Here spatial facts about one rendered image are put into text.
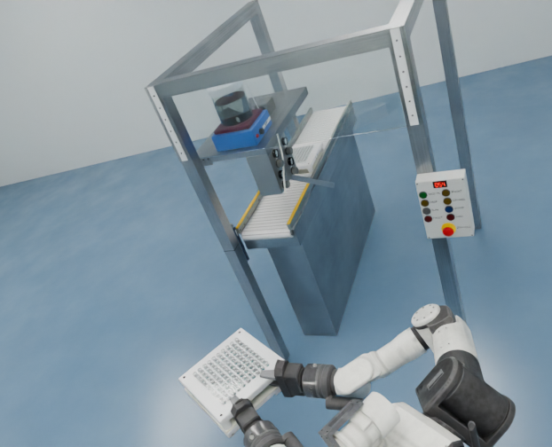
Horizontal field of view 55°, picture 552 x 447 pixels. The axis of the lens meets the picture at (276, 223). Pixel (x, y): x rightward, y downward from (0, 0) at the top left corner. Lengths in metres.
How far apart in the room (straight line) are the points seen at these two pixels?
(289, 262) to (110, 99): 4.32
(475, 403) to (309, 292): 1.84
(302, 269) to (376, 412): 1.84
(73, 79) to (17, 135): 1.26
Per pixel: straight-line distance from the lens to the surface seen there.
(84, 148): 7.15
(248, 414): 1.43
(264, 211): 2.66
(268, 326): 2.84
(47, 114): 7.18
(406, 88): 1.88
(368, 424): 0.96
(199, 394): 1.59
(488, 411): 1.13
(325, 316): 2.95
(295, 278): 2.81
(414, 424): 1.08
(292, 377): 1.46
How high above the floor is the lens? 2.12
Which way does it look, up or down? 31 degrees down
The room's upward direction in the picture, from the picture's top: 22 degrees counter-clockwise
